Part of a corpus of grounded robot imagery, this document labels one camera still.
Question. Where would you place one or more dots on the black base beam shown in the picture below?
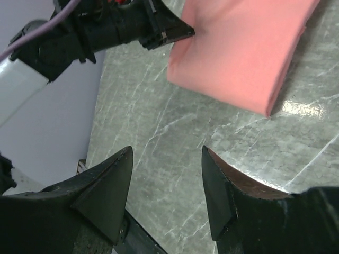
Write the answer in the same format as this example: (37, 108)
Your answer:
(134, 239)

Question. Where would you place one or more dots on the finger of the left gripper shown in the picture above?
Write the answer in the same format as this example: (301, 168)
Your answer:
(167, 27)

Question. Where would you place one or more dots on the aluminium frame rail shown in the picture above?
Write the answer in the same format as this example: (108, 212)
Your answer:
(81, 166)

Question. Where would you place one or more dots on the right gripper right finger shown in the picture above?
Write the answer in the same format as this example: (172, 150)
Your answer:
(220, 180)

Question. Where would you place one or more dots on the pink t-shirt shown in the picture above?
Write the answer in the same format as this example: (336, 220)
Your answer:
(241, 50)

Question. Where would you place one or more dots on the black t-shirt in basket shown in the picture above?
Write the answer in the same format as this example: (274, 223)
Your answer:
(6, 179)

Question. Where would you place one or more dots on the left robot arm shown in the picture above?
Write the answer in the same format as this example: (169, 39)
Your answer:
(19, 82)

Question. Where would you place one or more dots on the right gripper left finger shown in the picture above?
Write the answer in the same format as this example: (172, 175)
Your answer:
(99, 194)

